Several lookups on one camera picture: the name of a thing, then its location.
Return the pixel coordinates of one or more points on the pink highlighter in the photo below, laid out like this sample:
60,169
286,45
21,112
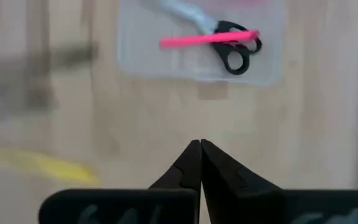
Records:
197,40

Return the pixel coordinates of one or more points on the yellow highlighter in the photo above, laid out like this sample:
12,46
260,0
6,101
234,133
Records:
57,168

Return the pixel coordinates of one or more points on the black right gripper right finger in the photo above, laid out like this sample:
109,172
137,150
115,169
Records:
244,205

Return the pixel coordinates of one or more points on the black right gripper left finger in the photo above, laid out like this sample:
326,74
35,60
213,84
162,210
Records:
166,205

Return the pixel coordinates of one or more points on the clear plastic supply box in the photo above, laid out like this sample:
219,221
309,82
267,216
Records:
154,62

